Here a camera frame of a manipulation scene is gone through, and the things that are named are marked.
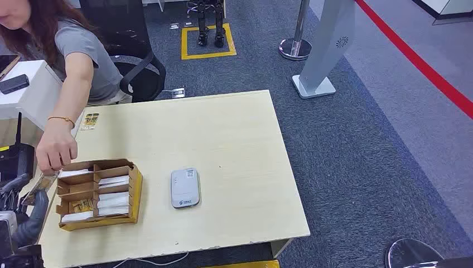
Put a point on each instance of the chrome round base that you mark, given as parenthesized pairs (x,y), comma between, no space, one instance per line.
(410,253)

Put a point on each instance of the metal floor socket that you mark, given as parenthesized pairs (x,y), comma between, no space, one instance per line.
(174,26)
(188,24)
(178,93)

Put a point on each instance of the black humanoid robot legs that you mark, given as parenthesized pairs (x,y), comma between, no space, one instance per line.
(201,26)

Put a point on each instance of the grey kiosk stand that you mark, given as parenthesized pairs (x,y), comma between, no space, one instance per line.
(325,40)

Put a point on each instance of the red floor tape line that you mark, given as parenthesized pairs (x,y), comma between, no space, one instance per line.
(417,61)

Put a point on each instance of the small black device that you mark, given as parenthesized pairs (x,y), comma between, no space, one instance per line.
(14,84)

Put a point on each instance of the gold printed key card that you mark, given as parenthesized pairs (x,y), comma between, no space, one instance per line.
(89,121)

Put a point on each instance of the person's left hand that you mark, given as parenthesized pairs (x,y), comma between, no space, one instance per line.
(55,148)

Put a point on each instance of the black router with antenna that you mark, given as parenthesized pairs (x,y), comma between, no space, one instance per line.
(16,162)

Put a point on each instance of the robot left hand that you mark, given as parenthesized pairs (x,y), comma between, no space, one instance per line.
(33,218)

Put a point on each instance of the black office chair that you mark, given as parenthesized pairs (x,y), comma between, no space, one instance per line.
(144,81)

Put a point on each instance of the person's left forearm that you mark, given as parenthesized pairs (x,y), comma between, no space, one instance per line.
(68,103)

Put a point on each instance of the white counter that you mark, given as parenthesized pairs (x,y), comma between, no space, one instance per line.
(451,7)

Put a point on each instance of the cardboard card organizer box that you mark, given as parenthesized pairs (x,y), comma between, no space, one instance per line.
(135,199)

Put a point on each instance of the white card stack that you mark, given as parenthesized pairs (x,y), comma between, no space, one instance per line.
(74,173)
(112,211)
(77,217)
(112,201)
(114,181)

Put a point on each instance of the white table leg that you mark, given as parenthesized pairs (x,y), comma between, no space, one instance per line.
(281,248)

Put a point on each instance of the tablet with brown edge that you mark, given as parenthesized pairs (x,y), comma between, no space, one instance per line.
(6,63)

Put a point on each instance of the ID card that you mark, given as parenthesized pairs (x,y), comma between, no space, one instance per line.
(38,188)

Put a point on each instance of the person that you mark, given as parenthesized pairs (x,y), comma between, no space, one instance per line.
(88,63)

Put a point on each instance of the chrome stanchion pole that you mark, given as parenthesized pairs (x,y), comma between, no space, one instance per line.
(295,46)

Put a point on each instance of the yellow floor tape strip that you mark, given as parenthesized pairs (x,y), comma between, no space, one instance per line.
(244,264)

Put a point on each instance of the grey card reader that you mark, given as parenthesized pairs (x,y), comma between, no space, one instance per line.
(184,188)

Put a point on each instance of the yellow floor tape square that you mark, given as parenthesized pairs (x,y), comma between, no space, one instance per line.
(208,55)

